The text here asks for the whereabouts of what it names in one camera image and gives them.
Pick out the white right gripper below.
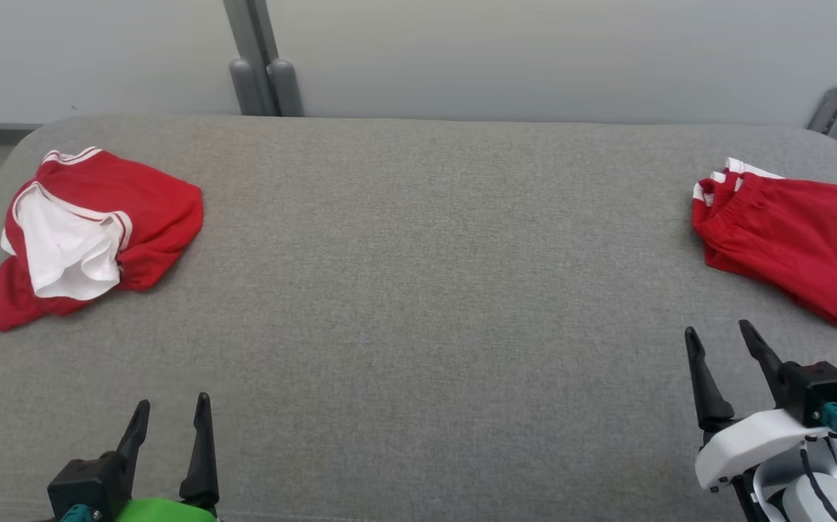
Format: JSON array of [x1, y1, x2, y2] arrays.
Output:
[[685, 320, 837, 494]]

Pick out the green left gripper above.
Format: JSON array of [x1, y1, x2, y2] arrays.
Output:
[[114, 393, 220, 522]]

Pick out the red Bulls 23 shorts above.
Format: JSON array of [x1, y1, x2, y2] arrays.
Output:
[[692, 157, 837, 328]]

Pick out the red jersey with white sleeves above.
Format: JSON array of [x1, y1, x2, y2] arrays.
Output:
[[0, 147, 205, 332]]

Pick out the grey fabric sofa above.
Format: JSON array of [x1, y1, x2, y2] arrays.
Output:
[[0, 115, 837, 522]]

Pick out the grey double partition post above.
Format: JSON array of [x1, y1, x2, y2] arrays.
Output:
[[223, 0, 305, 117]]

